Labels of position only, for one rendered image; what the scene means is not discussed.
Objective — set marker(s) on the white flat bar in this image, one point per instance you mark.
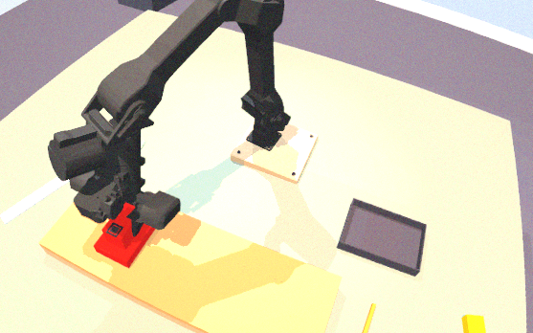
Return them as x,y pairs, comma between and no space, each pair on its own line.
31,200

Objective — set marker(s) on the red rectangular block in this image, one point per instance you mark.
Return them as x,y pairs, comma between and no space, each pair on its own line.
117,241

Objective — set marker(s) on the pale yellow floor panel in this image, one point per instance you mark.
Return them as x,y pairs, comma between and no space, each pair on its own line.
203,278

